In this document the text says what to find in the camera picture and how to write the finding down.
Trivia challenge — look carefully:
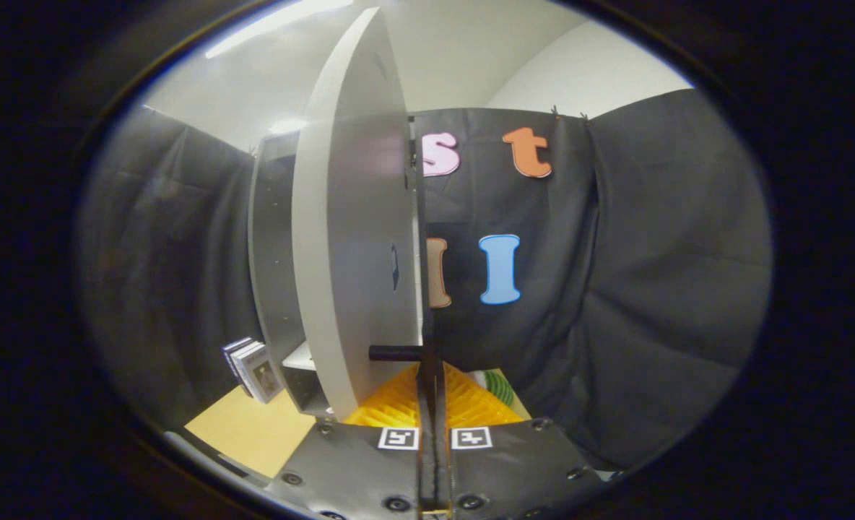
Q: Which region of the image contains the blue and white book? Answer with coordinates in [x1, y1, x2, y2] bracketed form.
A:
[227, 341, 264, 397]
[222, 337, 253, 384]

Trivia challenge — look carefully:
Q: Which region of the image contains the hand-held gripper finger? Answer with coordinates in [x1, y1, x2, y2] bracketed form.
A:
[433, 361, 609, 520]
[265, 361, 435, 520]

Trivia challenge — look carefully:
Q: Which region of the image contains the green white striped object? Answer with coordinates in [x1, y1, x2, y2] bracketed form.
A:
[469, 369, 518, 407]

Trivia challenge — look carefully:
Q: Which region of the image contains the white book with portrait cover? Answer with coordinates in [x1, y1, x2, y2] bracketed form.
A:
[234, 345, 285, 404]

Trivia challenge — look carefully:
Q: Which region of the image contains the black backdrop cloth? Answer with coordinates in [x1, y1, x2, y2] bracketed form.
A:
[81, 88, 773, 470]

